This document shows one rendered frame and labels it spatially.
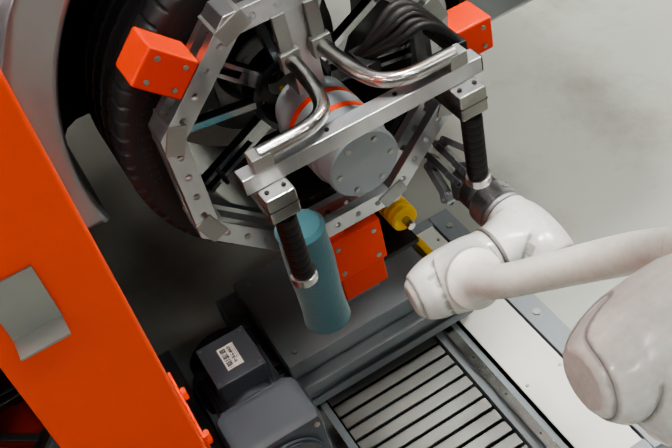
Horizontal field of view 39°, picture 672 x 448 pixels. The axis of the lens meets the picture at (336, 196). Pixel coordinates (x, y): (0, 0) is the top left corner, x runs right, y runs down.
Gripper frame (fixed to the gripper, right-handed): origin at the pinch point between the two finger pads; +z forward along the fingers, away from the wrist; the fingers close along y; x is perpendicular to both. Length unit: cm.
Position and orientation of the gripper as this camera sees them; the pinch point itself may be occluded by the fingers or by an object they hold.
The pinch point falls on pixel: (424, 141)
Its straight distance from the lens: 187.0
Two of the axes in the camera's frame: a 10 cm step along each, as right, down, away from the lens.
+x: -7.4, -1.7, -6.6
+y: 4.7, -8.2, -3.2
